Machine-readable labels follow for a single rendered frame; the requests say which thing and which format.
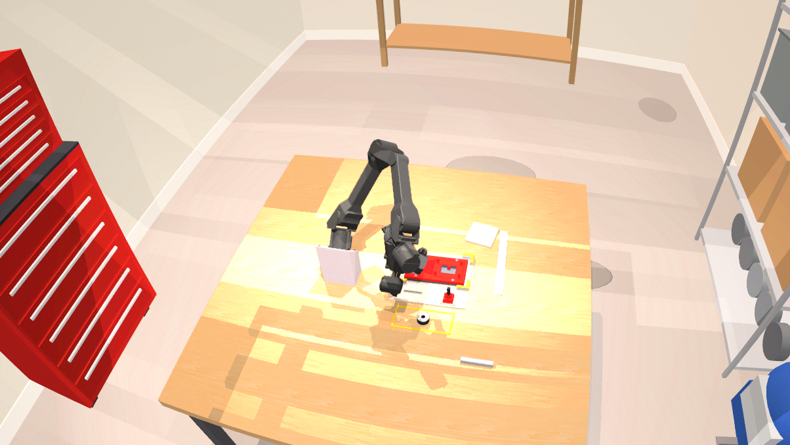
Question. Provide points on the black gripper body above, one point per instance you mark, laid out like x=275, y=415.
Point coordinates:
x=391, y=284

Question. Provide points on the white rectangular bar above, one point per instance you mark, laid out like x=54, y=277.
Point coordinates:
x=478, y=362

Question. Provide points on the white flat square pad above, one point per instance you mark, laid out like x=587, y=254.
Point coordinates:
x=482, y=234

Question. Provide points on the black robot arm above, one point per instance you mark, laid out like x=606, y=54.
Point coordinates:
x=404, y=217

